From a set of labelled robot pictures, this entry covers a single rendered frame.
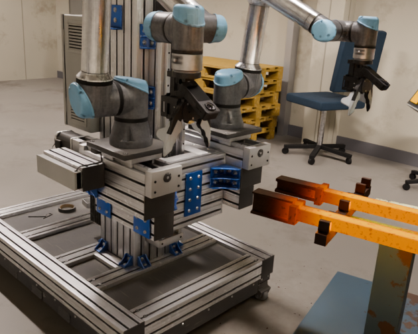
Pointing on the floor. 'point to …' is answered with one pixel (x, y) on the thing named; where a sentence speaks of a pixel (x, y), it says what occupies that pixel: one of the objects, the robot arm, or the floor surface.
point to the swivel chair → (332, 99)
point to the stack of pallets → (274, 85)
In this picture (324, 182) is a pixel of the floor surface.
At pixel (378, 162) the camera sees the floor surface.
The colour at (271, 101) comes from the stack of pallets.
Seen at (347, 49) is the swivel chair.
